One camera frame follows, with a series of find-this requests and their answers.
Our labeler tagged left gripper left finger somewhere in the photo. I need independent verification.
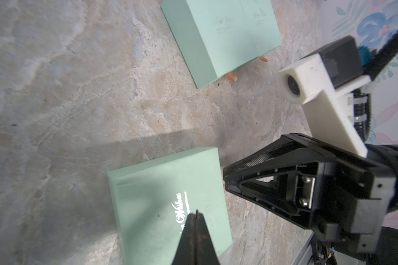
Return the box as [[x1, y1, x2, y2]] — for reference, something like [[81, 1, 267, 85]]
[[172, 213, 196, 265]]

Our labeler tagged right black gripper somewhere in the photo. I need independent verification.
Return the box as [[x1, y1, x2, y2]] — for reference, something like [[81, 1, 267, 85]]
[[223, 133, 398, 252]]

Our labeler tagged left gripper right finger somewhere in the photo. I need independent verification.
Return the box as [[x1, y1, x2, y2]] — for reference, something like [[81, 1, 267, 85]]
[[195, 211, 220, 265]]

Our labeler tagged small green jewelry box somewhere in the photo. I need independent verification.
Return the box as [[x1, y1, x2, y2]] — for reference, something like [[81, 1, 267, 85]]
[[108, 147, 233, 265]]

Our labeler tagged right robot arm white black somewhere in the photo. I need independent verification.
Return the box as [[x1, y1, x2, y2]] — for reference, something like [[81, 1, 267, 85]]
[[223, 134, 398, 265]]

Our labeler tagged green jewelry box left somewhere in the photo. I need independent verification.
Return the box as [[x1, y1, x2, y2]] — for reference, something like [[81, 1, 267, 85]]
[[160, 1, 255, 89]]

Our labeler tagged green jewelry box right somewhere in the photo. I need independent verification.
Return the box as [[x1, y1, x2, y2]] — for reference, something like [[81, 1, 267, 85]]
[[240, 0, 283, 57]]

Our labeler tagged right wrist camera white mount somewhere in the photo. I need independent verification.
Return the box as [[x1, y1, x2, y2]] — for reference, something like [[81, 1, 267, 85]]
[[278, 36, 371, 157]]

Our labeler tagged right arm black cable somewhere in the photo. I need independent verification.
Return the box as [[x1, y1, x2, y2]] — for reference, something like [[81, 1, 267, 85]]
[[351, 15, 398, 143]]

